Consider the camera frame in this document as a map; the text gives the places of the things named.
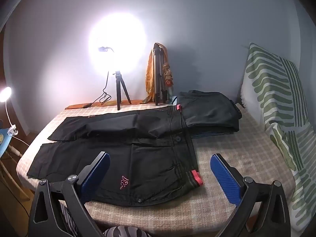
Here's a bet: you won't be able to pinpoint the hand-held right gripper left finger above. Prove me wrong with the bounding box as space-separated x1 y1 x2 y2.
28 151 111 237

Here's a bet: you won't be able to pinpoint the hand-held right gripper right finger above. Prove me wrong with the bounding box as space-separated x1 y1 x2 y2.
210 153 291 237

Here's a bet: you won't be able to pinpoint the black pants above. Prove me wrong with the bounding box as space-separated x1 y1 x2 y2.
27 104 203 206

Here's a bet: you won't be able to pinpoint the stack of folded dark pants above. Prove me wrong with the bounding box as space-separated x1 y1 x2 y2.
176 90 242 139

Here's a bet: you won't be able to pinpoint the checked bed blanket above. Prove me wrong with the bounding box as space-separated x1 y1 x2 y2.
16 102 297 237

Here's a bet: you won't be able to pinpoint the person's striped clothing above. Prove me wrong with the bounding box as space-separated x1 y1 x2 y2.
59 200 146 237

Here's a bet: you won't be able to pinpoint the green striped pillow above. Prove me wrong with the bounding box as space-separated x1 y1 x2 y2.
241 42 310 132
269 122 316 236

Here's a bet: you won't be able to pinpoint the small black tripod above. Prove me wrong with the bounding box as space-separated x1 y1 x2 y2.
112 70 132 111

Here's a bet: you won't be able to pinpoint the blue chair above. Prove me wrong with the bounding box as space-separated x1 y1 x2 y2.
0 128 30 201

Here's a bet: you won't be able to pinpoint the tall folded tripod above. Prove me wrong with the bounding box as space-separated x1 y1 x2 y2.
152 43 168 105

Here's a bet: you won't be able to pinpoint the orange patterned scarf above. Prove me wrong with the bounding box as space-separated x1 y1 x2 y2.
143 43 174 104

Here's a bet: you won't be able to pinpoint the white clip lamp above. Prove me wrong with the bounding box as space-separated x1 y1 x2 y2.
0 86 19 136

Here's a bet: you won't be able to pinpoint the white lamp cable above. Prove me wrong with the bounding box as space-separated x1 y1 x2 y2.
13 134 25 156

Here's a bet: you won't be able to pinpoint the black ring light cable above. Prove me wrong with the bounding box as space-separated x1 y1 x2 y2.
83 71 111 108

